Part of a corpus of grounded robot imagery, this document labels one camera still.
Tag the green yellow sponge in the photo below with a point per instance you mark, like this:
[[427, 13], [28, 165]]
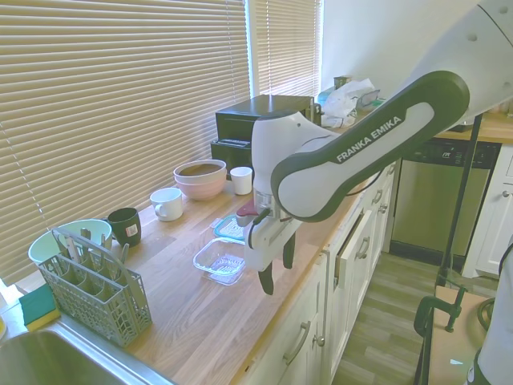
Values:
[[38, 309]]

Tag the stainless steel sink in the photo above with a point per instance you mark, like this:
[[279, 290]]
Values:
[[60, 361]]

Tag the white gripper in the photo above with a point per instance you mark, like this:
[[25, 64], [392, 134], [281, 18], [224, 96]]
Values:
[[266, 244]]

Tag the black countertop appliance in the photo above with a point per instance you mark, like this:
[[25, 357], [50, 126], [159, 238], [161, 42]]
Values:
[[240, 124]]

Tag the metal cutlery piece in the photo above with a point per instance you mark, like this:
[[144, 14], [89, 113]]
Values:
[[86, 240], [124, 253]]

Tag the dark green clamp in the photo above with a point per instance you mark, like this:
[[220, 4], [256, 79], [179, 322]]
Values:
[[424, 310]]

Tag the small white cup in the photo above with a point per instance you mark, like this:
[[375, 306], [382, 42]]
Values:
[[240, 182]]

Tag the stainless steel dishwasher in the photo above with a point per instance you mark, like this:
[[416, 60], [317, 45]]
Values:
[[425, 200]]

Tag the clear glass food container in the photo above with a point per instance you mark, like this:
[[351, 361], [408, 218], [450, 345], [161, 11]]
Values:
[[216, 260]]

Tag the round metal cabinet knob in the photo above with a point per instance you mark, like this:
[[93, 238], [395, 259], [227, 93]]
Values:
[[319, 340]]

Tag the white lower cabinet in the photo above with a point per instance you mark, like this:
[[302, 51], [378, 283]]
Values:
[[497, 224], [352, 305]]

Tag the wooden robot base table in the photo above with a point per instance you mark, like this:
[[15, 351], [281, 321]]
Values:
[[471, 321]]

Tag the narrow beige window blind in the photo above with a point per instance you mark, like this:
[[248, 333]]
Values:
[[288, 48]]

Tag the pink bowl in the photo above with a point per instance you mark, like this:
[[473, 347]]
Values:
[[200, 191]]

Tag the wide white mug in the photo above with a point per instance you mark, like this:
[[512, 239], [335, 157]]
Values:
[[170, 206]]

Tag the white plastic bag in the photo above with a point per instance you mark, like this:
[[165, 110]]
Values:
[[344, 100]]

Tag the mint green bowl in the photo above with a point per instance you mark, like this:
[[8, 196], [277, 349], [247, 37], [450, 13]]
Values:
[[44, 244]]

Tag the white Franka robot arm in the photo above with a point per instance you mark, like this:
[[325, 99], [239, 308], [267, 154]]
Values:
[[304, 188]]

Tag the black cup with label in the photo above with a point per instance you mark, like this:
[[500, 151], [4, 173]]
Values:
[[120, 228]]

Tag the large beige window blind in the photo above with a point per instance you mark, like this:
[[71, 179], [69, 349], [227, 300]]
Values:
[[120, 100]]

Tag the grey plastic cutlery basket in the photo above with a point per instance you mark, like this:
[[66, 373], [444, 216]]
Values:
[[100, 309]]

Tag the grey bowl brown inside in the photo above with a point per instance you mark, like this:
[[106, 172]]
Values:
[[188, 176]]

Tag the teal rimmed container lid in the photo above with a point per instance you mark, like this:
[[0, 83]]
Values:
[[226, 228]]

